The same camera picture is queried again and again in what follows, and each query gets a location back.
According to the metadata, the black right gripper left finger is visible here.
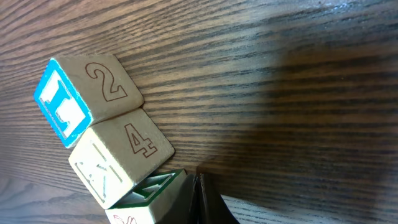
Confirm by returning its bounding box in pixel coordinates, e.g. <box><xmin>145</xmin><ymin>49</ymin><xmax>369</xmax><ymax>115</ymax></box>
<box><xmin>157</xmin><ymin>174</ymin><xmax>198</xmax><ymax>224</ymax></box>

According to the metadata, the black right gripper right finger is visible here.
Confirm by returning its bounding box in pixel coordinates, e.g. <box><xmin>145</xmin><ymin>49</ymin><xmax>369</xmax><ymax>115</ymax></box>
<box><xmin>198</xmin><ymin>174</ymin><xmax>239</xmax><ymax>224</ymax></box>

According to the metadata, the wooden block with E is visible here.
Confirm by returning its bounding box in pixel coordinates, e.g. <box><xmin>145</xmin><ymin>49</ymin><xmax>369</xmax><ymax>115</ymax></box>
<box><xmin>33</xmin><ymin>54</ymin><xmax>144</xmax><ymax>148</ymax></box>

